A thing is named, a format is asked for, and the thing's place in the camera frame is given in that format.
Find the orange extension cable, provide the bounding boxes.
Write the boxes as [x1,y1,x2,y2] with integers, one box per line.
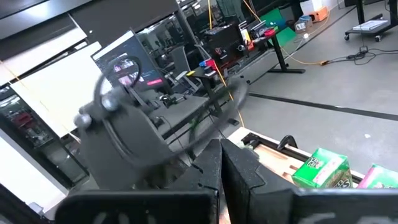
[242,0,330,67]

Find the black wheeled stand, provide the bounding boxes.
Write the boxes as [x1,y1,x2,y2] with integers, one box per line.
[343,0,398,43]

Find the black floor cables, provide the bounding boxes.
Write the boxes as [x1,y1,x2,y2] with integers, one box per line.
[326,45,398,67]

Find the grey desk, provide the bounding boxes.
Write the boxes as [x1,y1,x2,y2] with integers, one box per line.
[148,93,215,141]

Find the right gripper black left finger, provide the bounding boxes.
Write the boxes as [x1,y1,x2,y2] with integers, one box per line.
[55,139,222,224]

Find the cardboard box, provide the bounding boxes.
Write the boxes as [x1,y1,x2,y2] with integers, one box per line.
[294,15,313,34]

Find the green Apple Jacks cereal box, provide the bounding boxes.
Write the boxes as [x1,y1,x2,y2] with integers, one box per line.
[356,164,398,190]
[291,147,354,189]

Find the black cluttered work table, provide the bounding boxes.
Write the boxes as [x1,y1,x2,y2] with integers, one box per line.
[186,18,307,75]

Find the orange box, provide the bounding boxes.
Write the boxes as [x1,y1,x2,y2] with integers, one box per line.
[309,6,330,22]

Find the yellow cable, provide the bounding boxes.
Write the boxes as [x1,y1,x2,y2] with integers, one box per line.
[206,0,246,128]

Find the green floor mat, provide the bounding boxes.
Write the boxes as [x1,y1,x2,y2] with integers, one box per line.
[260,7,297,47]

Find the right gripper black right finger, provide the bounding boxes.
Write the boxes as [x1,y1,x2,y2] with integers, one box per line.
[221,139,398,224]

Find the computer monitor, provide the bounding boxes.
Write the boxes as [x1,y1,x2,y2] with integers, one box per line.
[91,28,166,94]

